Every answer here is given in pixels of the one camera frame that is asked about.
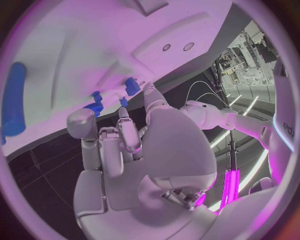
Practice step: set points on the black lamp stand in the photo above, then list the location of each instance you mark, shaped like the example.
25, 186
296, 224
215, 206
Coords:
232, 150

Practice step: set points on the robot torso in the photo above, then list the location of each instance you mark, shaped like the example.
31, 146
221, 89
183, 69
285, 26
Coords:
281, 116

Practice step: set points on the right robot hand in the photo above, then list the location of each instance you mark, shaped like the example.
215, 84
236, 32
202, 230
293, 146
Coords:
178, 142

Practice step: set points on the blue gear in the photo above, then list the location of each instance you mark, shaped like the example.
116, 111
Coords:
95, 108

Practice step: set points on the white task board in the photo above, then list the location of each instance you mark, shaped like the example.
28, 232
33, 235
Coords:
93, 46

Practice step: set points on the blue block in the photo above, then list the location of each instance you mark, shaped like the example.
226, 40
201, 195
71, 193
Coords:
131, 86

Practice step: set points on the small blue plug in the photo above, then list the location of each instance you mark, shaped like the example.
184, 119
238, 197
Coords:
123, 102

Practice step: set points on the workshop rack with equipment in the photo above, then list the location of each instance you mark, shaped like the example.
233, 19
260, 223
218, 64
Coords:
250, 61

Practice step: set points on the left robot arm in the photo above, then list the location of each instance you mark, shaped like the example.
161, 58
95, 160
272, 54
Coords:
211, 116

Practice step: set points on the blue peg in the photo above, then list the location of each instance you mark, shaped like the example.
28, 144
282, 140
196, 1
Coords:
96, 96

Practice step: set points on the glowing light bar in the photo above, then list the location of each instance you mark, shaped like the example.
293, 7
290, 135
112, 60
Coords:
230, 187

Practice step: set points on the long blue cylinder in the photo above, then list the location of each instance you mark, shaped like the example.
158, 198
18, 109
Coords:
14, 97

